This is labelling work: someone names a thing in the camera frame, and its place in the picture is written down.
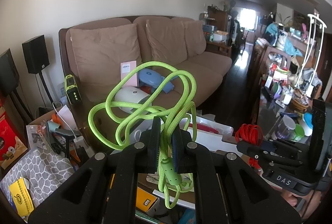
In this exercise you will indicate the green yellow power station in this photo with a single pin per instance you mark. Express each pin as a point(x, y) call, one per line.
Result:
point(72, 91)

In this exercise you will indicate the white garment steamer stand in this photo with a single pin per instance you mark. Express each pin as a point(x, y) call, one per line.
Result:
point(313, 50)

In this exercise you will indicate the right brown sofa cushion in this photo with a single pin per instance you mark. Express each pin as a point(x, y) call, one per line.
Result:
point(194, 38)

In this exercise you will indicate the grey white patterned towel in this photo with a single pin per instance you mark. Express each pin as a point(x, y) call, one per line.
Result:
point(45, 172)

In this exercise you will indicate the brown fabric sofa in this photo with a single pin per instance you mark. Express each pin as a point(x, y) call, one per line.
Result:
point(208, 68)

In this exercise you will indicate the black speaker on stand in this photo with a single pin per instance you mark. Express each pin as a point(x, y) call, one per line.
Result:
point(36, 59)

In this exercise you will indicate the middle brown sofa cushion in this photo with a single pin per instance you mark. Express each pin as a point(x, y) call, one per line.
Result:
point(167, 41)

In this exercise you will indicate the left brown sofa cushion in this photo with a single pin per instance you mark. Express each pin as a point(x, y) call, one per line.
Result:
point(98, 54)

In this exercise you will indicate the white dome nail lamp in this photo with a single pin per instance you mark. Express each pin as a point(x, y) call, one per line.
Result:
point(131, 94)

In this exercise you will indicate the white power strip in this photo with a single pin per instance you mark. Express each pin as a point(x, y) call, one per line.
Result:
point(79, 141)

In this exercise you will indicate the teal hair dryer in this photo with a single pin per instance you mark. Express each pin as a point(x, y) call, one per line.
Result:
point(54, 131)

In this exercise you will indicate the red collection chocolate box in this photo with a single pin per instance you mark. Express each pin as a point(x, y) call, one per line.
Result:
point(12, 146)

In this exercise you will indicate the brown sofa cushion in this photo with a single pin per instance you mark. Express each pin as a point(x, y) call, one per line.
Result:
point(98, 54)
point(194, 38)
point(167, 41)

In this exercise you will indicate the yellow booklet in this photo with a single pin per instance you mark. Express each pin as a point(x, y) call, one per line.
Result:
point(21, 197)

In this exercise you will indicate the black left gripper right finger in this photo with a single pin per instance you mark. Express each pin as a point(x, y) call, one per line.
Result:
point(226, 189)

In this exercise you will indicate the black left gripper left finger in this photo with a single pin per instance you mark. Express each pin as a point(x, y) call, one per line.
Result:
point(104, 189)

